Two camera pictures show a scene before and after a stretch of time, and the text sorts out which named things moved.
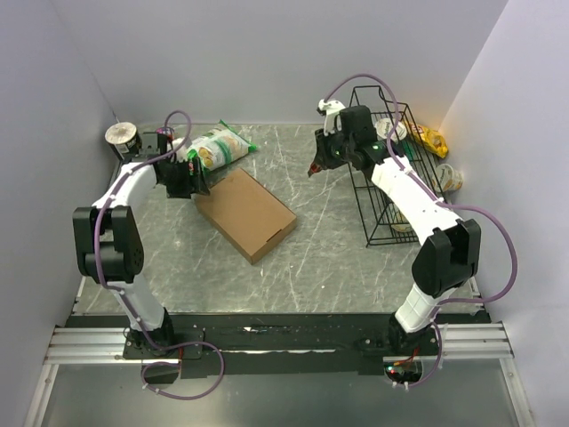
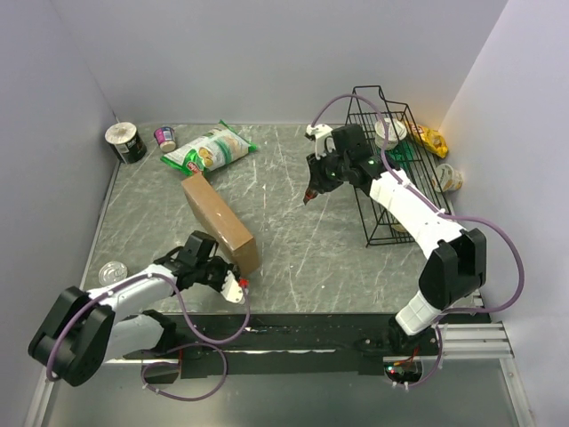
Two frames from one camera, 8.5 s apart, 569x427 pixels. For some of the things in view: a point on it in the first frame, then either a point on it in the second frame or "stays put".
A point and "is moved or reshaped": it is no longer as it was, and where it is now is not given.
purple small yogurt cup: [164, 132] stays put
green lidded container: [401, 148] stays put
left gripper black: [191, 183] to [226, 266]
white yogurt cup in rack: [383, 127] stays put
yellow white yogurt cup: [446, 179] stays put
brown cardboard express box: [246, 214] is moved or reshaped
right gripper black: [322, 157] to [316, 179]
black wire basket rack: [398, 138] stays put
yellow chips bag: [433, 140] stays put
